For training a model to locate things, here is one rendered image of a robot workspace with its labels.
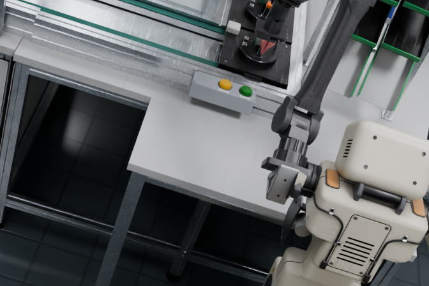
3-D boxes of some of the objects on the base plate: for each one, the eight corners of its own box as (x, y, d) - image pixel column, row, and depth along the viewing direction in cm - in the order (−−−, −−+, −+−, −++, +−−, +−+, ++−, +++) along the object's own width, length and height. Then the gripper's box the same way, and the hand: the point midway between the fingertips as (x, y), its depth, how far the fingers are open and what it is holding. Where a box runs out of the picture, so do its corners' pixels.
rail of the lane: (289, 125, 267) (301, 101, 260) (30, 42, 259) (35, 15, 252) (290, 115, 271) (302, 90, 264) (36, 33, 263) (40, 6, 256)
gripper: (261, 15, 245) (245, 54, 255) (292, 26, 246) (275, 64, 256) (263, 4, 250) (247, 42, 260) (293, 14, 251) (276, 52, 261)
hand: (262, 51), depth 258 cm, fingers closed
